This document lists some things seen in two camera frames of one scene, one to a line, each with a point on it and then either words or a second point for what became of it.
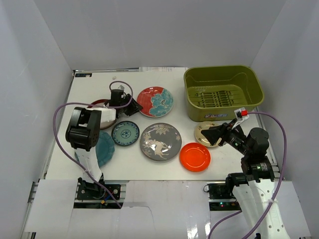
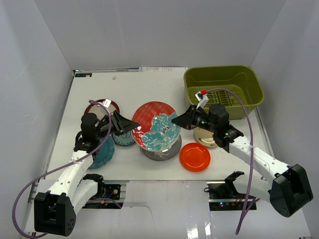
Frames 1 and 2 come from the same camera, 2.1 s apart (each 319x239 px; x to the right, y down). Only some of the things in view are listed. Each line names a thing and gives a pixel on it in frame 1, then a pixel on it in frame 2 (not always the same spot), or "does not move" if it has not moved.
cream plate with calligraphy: [200, 137] does not move
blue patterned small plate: [125, 133] does not move
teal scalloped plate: [105, 148] does not move
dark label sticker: [82, 74] does not move
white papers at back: [163, 69] does not move
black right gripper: [223, 131] to [186, 120]
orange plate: [195, 157] does not move
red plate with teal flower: [156, 101] to [156, 131]
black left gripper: [128, 104] to [117, 123]
